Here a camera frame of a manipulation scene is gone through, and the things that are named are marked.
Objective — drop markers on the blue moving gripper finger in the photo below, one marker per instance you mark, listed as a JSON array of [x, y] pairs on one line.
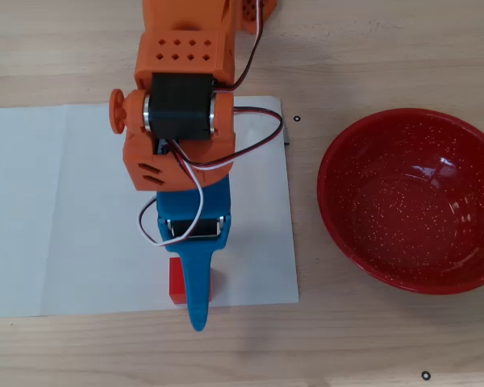
[[197, 282]]

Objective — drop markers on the red cube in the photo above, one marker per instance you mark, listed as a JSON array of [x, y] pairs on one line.
[[175, 282]]

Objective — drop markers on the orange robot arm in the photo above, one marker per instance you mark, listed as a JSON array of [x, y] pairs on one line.
[[177, 52]]

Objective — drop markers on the red speckled enamel bowl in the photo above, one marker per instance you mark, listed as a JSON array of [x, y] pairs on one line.
[[411, 201]]

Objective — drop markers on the white paper sheet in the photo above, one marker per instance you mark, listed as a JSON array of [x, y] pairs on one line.
[[44, 201]]

